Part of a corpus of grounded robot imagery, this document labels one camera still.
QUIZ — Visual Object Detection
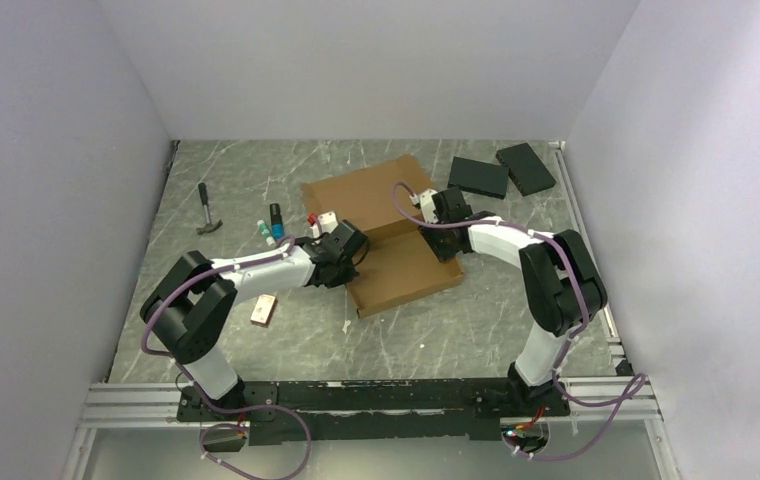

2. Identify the brown cardboard box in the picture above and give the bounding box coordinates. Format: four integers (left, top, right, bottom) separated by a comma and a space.
301, 154, 464, 318

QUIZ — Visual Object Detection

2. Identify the blue capped marker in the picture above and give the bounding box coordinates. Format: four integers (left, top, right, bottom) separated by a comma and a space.
269, 203, 285, 240

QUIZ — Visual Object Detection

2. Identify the green white glue stick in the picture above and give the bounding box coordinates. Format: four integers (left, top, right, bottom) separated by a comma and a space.
256, 220, 278, 249

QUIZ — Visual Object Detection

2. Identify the red staples box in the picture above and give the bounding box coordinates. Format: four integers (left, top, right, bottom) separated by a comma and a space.
250, 294, 277, 327

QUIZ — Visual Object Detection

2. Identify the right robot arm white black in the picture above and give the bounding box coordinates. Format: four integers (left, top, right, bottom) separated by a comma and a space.
410, 187, 608, 415

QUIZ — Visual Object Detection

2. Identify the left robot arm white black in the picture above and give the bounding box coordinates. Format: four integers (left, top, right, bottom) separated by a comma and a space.
140, 220, 369, 420

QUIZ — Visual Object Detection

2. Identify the black foam block near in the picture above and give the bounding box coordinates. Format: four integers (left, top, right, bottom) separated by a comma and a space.
447, 157, 509, 199

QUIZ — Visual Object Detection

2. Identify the black foam block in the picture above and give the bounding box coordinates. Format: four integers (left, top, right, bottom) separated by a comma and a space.
447, 157, 509, 199
495, 143, 556, 196

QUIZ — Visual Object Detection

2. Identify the black foam block far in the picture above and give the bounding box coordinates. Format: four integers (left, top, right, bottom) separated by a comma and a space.
495, 143, 556, 196

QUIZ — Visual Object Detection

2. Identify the small black hammer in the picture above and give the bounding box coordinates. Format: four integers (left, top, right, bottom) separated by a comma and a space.
196, 182, 223, 236

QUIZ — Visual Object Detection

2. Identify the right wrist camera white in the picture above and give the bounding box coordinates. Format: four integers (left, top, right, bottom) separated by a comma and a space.
418, 189, 439, 224

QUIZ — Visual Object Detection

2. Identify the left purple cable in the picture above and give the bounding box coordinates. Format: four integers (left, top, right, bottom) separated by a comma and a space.
140, 235, 315, 480

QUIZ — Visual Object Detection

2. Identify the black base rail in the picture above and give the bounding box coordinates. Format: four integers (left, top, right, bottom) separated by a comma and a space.
176, 377, 570, 446

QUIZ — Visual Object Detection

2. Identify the aluminium frame rail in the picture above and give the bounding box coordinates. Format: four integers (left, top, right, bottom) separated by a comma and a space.
79, 383, 181, 429

